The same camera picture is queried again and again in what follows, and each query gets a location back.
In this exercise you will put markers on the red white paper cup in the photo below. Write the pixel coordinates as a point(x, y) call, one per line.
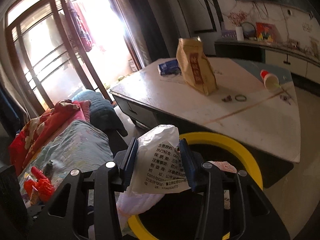
point(270, 80)

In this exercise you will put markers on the tan paper bag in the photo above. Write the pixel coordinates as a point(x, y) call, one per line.
point(195, 66)

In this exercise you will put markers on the white top coffee table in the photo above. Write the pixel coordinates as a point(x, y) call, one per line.
point(242, 108)

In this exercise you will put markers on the blue tissue pack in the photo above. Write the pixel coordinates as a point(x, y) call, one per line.
point(169, 68)

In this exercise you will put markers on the white tv cabinet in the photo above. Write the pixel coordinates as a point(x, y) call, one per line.
point(295, 61)

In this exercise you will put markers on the wooden framed glass door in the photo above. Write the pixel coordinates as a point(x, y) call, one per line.
point(49, 59)

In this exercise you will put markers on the red floral quilt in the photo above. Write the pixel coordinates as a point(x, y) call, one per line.
point(39, 130)

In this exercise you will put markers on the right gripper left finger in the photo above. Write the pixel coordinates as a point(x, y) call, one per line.
point(85, 197)

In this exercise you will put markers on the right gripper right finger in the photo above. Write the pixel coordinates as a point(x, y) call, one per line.
point(231, 201)

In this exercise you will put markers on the round dark ornament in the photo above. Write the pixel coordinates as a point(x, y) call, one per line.
point(249, 31)

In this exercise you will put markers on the hanging red clothes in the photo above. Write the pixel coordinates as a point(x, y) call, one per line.
point(80, 24)

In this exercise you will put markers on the red plastic bag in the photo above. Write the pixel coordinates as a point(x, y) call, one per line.
point(42, 184)

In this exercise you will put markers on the white vase red flowers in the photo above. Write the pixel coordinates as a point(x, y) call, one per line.
point(237, 19)

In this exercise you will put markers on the light blue cartoon bed sheet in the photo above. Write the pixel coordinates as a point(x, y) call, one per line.
point(80, 146)

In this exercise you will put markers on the grey right curtain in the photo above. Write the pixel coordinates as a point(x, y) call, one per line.
point(150, 27)

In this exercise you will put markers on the teal quilted cushion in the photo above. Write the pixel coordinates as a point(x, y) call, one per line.
point(102, 113)

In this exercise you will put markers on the white printed plastic bag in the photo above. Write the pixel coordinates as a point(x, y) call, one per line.
point(158, 170)

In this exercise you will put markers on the colourful picture card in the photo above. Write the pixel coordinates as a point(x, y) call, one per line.
point(267, 32)

